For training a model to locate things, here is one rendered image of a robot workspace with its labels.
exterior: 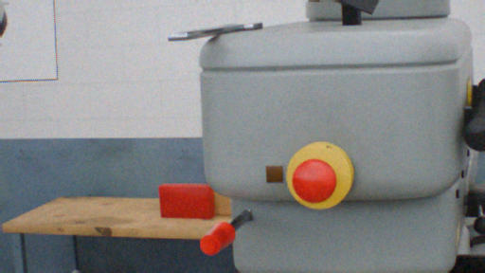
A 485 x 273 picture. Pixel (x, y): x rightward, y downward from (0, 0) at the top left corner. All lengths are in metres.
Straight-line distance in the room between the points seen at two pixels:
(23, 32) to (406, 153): 5.12
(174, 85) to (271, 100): 4.70
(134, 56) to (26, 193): 1.06
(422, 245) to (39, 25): 4.99
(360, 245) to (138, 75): 4.70
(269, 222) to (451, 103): 0.24
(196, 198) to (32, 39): 1.49
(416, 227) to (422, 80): 0.18
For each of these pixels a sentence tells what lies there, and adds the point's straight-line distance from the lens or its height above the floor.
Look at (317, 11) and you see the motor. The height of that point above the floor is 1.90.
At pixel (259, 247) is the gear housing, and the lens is 1.12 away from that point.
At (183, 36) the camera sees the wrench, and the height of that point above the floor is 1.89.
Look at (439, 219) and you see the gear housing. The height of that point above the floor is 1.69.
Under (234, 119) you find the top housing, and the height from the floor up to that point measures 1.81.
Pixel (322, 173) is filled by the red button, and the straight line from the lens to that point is 0.94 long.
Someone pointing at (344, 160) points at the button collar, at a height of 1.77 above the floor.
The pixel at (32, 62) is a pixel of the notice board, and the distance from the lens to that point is 6.00.
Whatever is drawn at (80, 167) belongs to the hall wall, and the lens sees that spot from 5.94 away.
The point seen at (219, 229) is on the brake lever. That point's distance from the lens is 1.01.
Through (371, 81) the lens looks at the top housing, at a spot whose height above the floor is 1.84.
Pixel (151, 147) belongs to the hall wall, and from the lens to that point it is 5.76.
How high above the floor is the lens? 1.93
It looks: 6 degrees down
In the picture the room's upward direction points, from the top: 3 degrees counter-clockwise
